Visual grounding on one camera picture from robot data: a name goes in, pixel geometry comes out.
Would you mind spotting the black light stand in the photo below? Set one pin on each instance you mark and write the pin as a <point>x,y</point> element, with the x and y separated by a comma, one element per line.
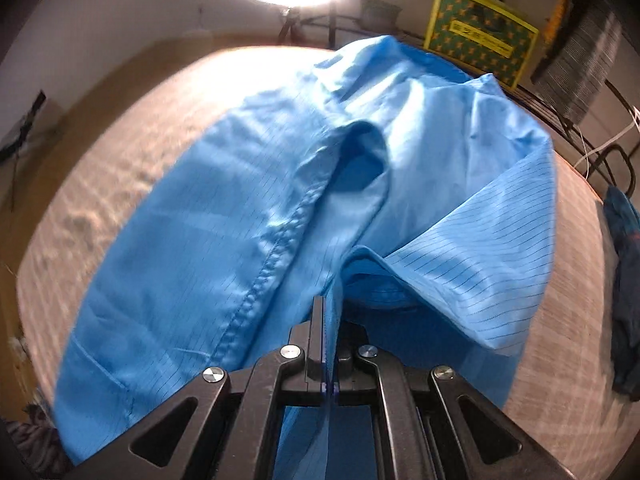
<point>288,22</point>

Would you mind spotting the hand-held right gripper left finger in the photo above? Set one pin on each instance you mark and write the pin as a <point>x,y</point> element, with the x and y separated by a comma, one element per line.
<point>316,350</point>

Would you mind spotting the yellow patterned box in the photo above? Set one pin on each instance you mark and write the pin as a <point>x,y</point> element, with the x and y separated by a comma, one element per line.
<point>475,35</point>

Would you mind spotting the beige checked blanket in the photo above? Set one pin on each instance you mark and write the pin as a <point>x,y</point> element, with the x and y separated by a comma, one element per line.
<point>100,185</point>

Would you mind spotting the dark patterned cloth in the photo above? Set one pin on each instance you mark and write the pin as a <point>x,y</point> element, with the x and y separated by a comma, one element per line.
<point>30,440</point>

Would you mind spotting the orange hanging cloth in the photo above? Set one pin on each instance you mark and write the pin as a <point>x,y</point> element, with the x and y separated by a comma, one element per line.
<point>557,20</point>

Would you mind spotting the potted plant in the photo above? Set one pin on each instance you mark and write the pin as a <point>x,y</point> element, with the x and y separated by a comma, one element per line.
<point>381,12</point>

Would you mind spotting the dark blue cloth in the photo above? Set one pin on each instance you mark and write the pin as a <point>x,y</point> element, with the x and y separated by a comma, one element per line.
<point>627,260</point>

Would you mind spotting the blue striped work coat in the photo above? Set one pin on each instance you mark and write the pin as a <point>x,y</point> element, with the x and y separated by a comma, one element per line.
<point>200,210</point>

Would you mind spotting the grey hanging cloth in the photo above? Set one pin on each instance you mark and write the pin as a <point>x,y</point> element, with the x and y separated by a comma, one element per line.
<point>580,60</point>

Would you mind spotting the black wall fixture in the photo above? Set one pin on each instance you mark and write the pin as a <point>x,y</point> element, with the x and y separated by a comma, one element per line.
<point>27,120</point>

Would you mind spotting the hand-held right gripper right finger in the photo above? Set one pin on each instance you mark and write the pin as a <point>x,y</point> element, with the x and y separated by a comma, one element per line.
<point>345,375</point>

